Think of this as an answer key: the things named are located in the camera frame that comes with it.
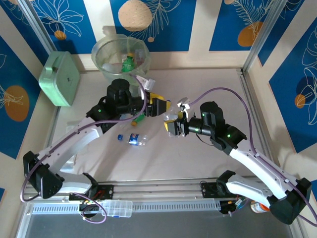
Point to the mint green plastic case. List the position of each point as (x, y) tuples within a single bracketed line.
[(60, 79)]

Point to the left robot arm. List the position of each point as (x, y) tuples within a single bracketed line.
[(74, 141)]

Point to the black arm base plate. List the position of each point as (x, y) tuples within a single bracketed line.
[(208, 189), (107, 192)]

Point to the aluminium mounting rail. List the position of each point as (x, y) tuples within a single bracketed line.
[(158, 189)]

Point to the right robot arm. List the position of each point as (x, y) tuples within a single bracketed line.
[(257, 163)]

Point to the translucent plastic bin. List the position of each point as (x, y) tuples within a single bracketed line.
[(99, 57)]

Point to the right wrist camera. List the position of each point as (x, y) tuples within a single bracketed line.
[(184, 102)]

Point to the clear plastic organizer box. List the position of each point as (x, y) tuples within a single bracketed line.
[(119, 208)]

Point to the clear Pepsi bottle blue cap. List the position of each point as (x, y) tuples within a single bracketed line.
[(133, 138)]

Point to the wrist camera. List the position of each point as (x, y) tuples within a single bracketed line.
[(184, 102), (148, 83)]

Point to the aluminium frame post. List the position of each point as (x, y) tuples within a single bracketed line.
[(39, 27), (262, 34)]

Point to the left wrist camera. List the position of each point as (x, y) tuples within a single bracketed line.
[(148, 83)]

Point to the green soda bottle yellow cap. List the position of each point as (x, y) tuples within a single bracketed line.
[(127, 64), (138, 119)]

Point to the jar with orange lid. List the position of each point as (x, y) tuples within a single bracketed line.
[(256, 207)]

